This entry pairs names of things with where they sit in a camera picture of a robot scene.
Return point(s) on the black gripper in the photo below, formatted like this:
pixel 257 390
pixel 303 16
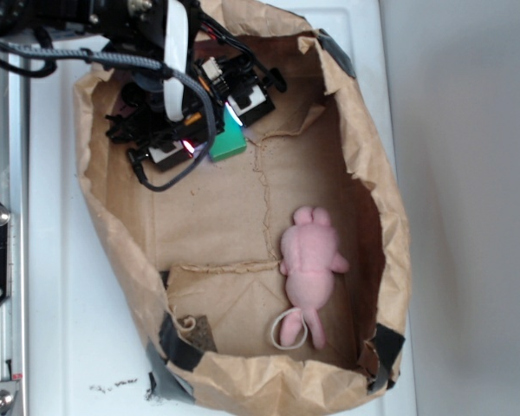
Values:
pixel 167 122

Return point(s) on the green rectangular block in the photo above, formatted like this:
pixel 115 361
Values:
pixel 231 141

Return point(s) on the pink plush bunny toy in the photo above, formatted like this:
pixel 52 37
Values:
pixel 311 257

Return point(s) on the aluminium frame rail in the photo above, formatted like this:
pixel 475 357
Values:
pixel 14 135

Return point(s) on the brown paper bag tray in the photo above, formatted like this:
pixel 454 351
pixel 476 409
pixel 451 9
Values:
pixel 210 245

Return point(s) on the brown rough stone chunk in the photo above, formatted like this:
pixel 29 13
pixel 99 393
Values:
pixel 197 331

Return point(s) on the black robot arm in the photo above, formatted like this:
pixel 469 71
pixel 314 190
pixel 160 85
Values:
pixel 191 78

